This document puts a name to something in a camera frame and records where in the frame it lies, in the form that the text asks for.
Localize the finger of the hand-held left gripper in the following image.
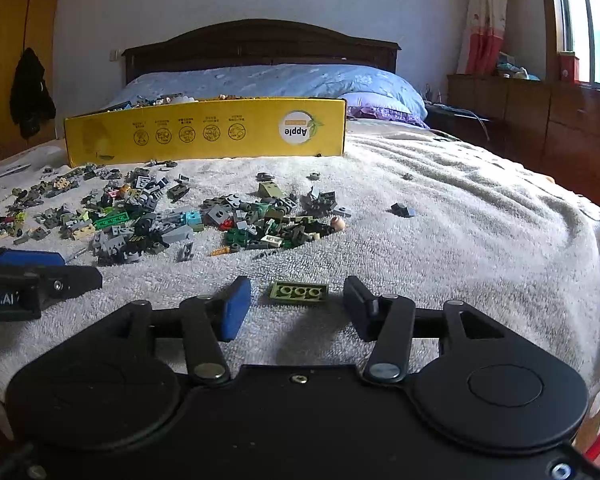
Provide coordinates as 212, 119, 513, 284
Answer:
0, 244, 67, 269
27, 264, 104, 302

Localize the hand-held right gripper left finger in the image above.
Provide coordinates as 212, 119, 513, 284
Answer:
104, 275, 253, 387

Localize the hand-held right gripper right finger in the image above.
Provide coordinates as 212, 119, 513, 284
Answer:
342, 275, 507, 385

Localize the olive green brick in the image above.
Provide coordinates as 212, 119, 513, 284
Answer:
268, 281, 330, 307

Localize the pile of small toy bricks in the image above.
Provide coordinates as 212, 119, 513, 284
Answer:
0, 159, 355, 267

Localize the yellow cardboard box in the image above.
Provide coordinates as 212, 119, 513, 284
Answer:
63, 97, 348, 169

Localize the white fleece towel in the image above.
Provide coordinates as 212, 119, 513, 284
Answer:
0, 125, 600, 401

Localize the black jacket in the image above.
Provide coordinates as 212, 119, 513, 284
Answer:
9, 47, 57, 140

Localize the jumble of colourful toy parts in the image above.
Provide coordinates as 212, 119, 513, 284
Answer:
100, 92, 233, 111

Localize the purple patterned pillow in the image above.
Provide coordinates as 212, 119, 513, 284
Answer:
340, 92, 431, 130

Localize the orange wooden wardrobe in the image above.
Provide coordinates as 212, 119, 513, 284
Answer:
0, 0, 66, 167

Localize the dark nightstand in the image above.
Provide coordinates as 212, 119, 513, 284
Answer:
424, 102, 492, 143

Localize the light blue quilt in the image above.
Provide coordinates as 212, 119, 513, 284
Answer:
114, 63, 429, 122

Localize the brown wooden cabinet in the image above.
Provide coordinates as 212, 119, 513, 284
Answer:
447, 74, 600, 211

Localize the dark wooden bed headboard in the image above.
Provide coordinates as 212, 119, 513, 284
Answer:
122, 18, 402, 87

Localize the white and red curtain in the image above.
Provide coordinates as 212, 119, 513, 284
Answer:
455, 0, 510, 77

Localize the red box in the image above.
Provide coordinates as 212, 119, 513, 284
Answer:
559, 52, 582, 84

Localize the window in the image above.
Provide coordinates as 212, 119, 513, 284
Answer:
549, 0, 600, 92

